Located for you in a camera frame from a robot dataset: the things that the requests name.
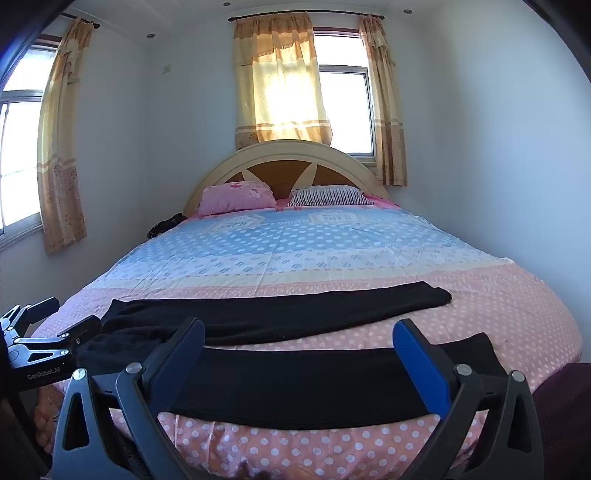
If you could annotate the window behind headboard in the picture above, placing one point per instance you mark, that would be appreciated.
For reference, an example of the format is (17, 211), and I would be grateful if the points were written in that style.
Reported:
(344, 110)

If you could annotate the narrow tan floral curtain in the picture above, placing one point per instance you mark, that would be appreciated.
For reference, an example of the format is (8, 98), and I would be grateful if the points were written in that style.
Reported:
(388, 115)

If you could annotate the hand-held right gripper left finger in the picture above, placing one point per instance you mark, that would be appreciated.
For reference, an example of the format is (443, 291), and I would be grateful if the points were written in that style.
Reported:
(178, 369)

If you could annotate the cream arched bed headboard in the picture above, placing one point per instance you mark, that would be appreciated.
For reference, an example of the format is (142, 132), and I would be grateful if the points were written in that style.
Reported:
(277, 152)

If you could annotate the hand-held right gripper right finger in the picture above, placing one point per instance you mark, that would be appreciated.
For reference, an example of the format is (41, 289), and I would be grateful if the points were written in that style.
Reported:
(421, 364)

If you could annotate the pink floral pillow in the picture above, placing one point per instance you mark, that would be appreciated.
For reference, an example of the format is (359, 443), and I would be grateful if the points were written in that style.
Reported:
(235, 196)

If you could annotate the long dark curtain rod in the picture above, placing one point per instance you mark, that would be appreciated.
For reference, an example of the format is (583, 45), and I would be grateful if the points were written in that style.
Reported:
(337, 13)

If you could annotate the wide tan floral curtain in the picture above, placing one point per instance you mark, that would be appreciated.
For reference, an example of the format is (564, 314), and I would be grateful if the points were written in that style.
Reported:
(277, 83)

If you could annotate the maroon dotted cloth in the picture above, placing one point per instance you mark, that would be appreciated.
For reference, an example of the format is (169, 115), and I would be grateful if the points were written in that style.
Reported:
(565, 415)

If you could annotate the long tan floral curtain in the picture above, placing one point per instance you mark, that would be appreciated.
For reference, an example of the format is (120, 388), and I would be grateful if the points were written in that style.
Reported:
(60, 152)

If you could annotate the short dark curtain rod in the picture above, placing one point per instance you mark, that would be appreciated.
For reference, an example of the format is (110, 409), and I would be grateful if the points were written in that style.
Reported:
(85, 21)

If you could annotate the dark clothing beside bed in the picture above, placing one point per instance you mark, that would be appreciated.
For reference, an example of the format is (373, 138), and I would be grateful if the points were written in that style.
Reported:
(164, 226)

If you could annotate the striped pillow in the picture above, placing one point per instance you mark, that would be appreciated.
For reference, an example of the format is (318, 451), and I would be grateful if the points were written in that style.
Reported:
(328, 195)

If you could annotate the black pants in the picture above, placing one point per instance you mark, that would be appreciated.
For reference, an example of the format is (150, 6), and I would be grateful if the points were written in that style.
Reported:
(286, 383)

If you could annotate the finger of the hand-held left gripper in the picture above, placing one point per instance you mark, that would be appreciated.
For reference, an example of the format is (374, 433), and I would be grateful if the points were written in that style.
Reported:
(34, 310)
(83, 330)

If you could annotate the pink blue polka dot bedspread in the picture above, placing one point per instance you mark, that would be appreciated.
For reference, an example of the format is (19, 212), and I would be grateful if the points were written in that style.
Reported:
(300, 249)

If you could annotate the large side window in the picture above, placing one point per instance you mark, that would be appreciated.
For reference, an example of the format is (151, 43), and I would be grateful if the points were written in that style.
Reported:
(18, 152)

